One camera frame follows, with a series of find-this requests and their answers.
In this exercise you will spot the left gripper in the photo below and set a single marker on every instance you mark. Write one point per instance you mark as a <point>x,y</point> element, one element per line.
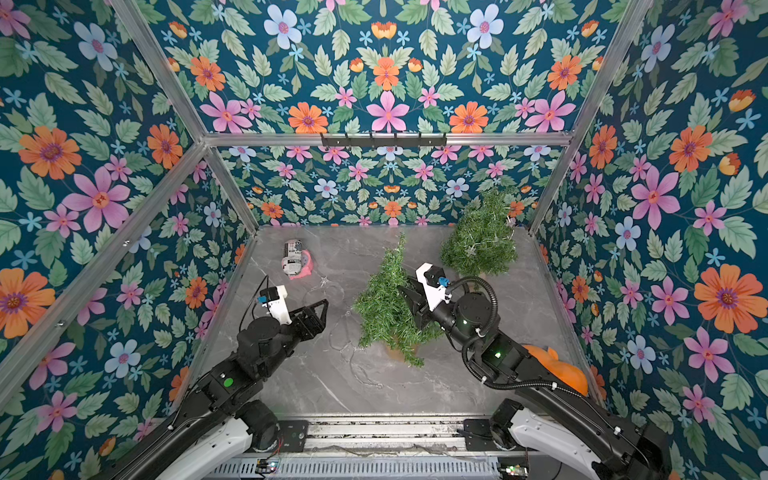
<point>301,322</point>

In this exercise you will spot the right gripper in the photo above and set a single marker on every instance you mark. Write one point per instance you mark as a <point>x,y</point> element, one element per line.
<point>422,307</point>

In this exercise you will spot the small green tree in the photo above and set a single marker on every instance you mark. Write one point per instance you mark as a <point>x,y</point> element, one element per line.
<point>386,317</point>
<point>480,240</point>

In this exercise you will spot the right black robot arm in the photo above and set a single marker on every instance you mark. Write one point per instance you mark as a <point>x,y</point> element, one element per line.
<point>542,411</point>

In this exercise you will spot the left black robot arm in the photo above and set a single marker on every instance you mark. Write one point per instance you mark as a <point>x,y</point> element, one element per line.
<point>220,416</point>

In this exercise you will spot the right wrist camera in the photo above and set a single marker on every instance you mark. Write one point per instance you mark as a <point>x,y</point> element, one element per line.
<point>434,282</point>

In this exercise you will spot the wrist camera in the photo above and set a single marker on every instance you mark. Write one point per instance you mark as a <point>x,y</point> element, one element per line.
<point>434,282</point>
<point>273,299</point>

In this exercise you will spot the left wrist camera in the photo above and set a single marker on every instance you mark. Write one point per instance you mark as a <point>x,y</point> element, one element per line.
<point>273,299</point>

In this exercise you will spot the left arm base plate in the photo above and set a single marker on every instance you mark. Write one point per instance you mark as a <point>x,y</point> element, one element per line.
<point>293,435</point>

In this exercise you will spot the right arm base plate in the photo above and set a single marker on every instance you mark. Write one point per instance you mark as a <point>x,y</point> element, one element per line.
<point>476,434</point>

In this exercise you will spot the black hook rail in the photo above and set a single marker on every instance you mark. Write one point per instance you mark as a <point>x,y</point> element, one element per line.
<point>370,140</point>

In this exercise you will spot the white cable duct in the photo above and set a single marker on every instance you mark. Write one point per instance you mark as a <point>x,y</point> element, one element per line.
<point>360,468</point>

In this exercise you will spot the aluminium frame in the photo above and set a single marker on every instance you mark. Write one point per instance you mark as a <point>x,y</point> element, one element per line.
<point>20,362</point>

